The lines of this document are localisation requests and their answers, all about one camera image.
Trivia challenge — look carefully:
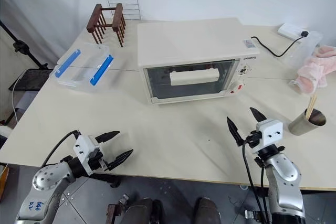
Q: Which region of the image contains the clear plastic storage box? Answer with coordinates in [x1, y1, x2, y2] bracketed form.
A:
[49, 42, 114, 93]

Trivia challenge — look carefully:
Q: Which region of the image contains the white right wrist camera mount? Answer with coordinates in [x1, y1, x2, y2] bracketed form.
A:
[256, 119, 284, 147]

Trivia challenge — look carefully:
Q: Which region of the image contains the white knob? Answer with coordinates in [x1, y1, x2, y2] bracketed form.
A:
[229, 81, 244, 94]

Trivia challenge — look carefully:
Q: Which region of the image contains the brown cardboard box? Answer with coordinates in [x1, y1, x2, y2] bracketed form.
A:
[0, 165, 10, 204]

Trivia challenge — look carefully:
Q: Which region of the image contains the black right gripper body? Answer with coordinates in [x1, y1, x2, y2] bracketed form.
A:
[245, 131, 262, 148]

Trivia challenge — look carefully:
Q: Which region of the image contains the black stand base plate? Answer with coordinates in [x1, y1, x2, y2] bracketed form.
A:
[7, 68, 53, 91]

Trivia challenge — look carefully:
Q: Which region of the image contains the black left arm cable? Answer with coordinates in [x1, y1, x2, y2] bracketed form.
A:
[40, 129, 81, 168]

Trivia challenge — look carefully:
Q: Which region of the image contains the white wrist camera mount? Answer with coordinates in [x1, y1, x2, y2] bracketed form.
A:
[256, 119, 284, 147]
[72, 134, 103, 176]

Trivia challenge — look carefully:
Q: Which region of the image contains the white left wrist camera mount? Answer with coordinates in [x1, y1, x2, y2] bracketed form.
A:
[72, 134, 103, 176]

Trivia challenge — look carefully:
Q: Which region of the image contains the glass oven door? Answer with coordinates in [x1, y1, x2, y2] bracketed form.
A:
[143, 58, 240, 101]

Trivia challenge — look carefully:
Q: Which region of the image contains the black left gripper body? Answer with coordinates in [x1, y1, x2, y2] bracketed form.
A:
[88, 150, 111, 175]

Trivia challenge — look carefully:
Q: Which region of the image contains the dark rounded shape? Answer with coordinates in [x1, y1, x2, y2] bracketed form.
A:
[123, 198, 163, 224]
[195, 197, 222, 224]

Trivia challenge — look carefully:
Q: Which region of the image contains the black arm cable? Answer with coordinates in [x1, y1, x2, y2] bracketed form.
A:
[241, 140, 271, 224]
[40, 129, 81, 168]

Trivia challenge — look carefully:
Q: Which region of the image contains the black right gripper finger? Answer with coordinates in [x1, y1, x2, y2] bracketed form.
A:
[227, 116, 244, 146]
[249, 107, 267, 123]

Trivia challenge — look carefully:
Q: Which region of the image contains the white oven door handle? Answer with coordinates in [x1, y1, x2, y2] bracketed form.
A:
[169, 68, 220, 86]

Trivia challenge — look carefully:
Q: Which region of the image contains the dark wooden rack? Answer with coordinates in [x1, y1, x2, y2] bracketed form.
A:
[86, 3, 127, 48]

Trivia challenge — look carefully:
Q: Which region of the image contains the white power strip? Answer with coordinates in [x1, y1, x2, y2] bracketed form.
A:
[277, 23, 308, 38]

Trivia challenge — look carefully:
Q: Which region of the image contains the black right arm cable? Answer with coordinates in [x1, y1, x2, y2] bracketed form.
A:
[241, 140, 271, 224]

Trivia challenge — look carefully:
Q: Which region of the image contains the steel cup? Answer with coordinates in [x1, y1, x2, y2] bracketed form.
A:
[288, 108, 328, 136]

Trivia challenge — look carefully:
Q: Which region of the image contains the cream toaster oven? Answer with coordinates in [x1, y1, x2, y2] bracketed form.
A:
[136, 17, 261, 105]

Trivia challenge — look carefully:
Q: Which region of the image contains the blue box clip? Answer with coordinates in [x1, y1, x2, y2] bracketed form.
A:
[54, 48, 81, 73]
[89, 55, 114, 86]

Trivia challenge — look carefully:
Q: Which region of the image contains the clear plastic bag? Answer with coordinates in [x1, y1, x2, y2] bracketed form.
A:
[285, 31, 323, 68]

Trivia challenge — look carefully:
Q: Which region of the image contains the pink plush cloth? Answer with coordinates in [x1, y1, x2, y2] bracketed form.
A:
[296, 45, 336, 94]

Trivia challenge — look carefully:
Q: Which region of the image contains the black power cord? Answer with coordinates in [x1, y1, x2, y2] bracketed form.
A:
[250, 31, 310, 58]

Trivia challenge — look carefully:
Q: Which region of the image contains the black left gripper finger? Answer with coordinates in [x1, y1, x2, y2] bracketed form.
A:
[94, 131, 121, 143]
[107, 149, 134, 171]

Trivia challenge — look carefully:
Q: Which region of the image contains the black tripod stand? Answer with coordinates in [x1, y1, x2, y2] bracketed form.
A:
[0, 20, 49, 70]

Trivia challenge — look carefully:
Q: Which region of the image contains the thin white cable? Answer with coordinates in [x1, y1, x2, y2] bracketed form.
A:
[11, 76, 22, 123]

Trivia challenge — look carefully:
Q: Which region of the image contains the wooden chopstick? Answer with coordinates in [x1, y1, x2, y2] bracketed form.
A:
[306, 95, 315, 120]
[307, 94, 318, 119]

